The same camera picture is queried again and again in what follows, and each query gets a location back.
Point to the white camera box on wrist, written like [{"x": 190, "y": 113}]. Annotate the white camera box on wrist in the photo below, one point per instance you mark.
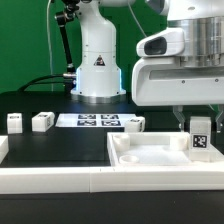
[{"x": 169, "y": 42}]

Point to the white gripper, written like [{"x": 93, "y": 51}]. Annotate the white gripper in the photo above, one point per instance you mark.
[{"x": 164, "y": 82}]

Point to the white fiducial marker sheet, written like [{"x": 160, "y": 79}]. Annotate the white fiducial marker sheet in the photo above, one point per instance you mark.
[{"x": 93, "y": 120}]

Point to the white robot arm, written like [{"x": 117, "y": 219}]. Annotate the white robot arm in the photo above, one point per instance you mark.
[{"x": 181, "y": 65}]

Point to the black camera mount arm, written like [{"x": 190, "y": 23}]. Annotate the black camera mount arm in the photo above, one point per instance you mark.
[{"x": 62, "y": 18}]

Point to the white U-shaped workspace fence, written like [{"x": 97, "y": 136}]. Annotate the white U-shaped workspace fence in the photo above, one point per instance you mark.
[{"x": 107, "y": 179}]

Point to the white square table top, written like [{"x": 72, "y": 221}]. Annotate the white square table top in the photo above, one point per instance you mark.
[{"x": 156, "y": 149}]

